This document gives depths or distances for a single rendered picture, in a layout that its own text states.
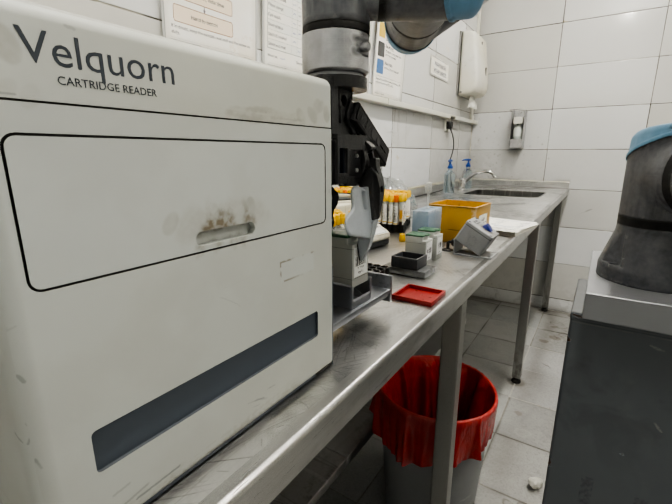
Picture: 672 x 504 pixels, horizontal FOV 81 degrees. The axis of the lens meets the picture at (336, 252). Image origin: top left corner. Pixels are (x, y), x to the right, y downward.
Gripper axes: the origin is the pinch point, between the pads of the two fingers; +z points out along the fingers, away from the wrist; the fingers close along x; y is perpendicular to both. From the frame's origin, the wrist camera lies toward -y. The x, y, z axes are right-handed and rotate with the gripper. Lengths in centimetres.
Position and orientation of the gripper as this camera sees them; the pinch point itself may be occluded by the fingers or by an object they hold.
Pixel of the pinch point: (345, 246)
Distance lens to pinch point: 51.7
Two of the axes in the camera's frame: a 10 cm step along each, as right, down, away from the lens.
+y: -5.5, 2.0, -8.1
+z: 0.1, 9.7, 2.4
